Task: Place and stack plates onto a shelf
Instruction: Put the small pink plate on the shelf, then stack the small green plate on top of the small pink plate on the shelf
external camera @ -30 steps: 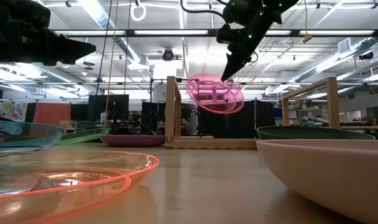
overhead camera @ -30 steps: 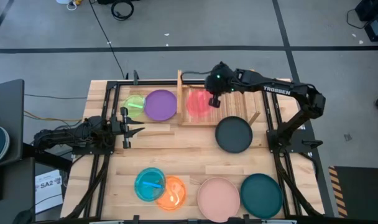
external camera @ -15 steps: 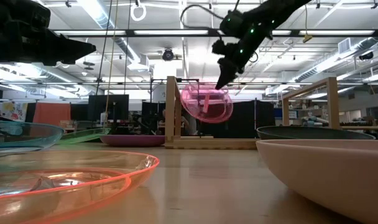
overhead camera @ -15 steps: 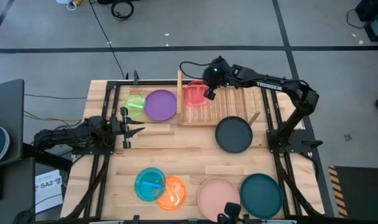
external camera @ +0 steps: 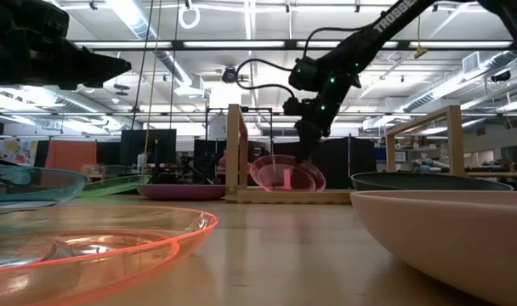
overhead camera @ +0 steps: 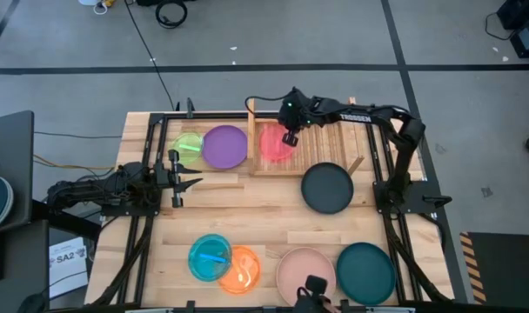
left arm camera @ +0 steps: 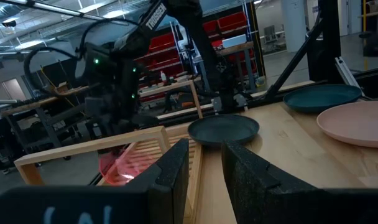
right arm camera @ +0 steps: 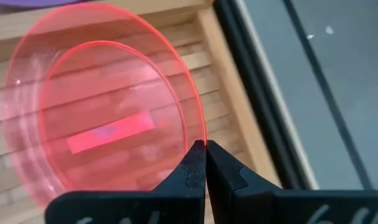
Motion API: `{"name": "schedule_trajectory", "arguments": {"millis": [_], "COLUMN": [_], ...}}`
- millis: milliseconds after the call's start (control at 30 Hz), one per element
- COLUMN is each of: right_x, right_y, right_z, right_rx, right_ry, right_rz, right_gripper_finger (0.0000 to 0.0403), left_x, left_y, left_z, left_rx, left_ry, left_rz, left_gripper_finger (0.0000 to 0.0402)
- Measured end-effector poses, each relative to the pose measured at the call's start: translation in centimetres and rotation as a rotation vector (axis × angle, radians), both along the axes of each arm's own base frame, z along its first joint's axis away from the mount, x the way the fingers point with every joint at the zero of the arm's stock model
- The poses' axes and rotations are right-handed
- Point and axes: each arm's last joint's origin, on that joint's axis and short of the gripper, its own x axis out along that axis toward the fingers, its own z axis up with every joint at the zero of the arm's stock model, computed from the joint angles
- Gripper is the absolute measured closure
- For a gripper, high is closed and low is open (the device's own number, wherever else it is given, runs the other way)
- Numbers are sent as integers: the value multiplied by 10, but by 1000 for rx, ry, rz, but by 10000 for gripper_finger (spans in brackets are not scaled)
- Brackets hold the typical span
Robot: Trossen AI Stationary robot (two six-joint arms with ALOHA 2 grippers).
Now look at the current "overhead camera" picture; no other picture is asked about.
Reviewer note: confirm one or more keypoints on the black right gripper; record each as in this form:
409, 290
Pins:
308, 114

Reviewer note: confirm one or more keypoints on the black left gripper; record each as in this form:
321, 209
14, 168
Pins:
176, 191

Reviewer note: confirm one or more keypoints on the red transparent plate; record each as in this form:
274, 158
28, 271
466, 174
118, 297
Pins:
271, 150

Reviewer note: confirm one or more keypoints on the green transparent plate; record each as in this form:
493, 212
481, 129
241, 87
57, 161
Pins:
184, 156

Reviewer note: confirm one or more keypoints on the black plate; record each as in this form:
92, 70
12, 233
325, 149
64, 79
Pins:
327, 189

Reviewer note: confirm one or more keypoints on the teal transparent plate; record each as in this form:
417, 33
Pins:
203, 269

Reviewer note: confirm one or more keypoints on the orange transparent plate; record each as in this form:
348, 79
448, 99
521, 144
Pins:
247, 274

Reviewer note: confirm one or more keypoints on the pink plate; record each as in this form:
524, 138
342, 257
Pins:
299, 267

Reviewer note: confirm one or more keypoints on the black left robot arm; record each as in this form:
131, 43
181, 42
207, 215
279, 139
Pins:
95, 187

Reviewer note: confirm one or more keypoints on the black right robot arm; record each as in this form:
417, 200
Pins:
386, 113

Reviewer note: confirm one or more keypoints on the wooden slatted shelf rack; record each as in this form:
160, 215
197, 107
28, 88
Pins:
325, 143

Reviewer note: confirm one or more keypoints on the purple plate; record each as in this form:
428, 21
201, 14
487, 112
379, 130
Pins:
224, 148

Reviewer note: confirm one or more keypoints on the black table clamp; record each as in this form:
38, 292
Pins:
345, 304
436, 201
190, 305

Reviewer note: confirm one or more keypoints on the white paper sheet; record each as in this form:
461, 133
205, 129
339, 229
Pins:
68, 274

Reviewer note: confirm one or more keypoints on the dark teal plate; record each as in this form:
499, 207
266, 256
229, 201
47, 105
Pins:
366, 274

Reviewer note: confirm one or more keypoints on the grey cart top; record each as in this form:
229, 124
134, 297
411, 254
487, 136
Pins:
12, 148

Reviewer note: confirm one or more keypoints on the dark grey side table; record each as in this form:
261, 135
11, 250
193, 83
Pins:
21, 269

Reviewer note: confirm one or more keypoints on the white container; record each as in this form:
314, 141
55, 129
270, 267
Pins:
88, 2

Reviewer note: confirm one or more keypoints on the black yellow-striped mat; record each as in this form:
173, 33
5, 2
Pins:
504, 265

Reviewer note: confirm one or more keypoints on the black equipment box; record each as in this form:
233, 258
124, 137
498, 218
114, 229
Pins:
527, 39

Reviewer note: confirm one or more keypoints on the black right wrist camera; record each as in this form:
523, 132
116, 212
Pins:
290, 99

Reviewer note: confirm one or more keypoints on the black table-level camera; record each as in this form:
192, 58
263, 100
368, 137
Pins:
316, 284

